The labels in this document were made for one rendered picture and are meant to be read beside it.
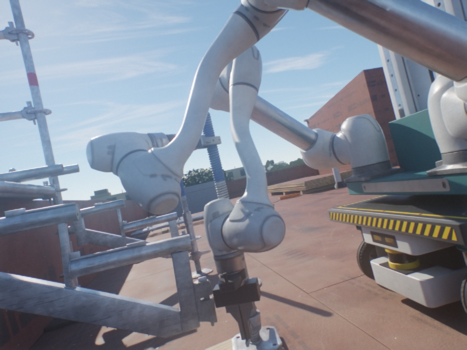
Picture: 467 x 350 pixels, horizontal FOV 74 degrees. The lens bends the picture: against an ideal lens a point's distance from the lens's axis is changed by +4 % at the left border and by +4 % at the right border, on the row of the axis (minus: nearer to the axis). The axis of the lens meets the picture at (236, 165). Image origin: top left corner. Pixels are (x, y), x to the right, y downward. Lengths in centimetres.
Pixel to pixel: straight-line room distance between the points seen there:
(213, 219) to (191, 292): 26
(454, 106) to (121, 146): 84
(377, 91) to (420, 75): 871
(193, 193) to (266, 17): 620
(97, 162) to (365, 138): 100
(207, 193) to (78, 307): 603
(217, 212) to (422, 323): 69
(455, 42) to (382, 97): 936
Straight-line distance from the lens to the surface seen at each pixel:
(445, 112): 99
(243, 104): 100
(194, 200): 690
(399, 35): 77
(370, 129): 136
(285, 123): 131
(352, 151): 136
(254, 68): 106
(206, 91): 80
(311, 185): 631
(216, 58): 85
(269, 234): 71
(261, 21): 88
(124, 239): 209
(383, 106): 1009
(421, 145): 131
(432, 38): 78
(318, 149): 141
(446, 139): 101
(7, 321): 177
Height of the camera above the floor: 52
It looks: 3 degrees up
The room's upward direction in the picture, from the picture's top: 13 degrees counter-clockwise
